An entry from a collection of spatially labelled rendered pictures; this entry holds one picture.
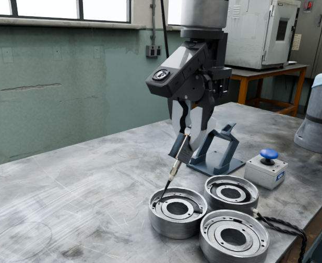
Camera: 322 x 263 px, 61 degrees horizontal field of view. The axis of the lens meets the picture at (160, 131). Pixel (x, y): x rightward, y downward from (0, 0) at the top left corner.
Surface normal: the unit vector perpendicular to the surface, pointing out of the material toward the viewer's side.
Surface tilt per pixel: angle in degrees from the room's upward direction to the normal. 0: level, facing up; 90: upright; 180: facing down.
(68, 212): 0
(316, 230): 0
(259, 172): 90
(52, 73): 90
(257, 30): 90
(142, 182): 0
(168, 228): 90
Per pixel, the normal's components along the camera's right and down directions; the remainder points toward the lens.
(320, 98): -0.93, 0.10
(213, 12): 0.28, 0.36
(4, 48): 0.69, 0.28
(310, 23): -0.72, 0.22
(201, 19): -0.25, 0.34
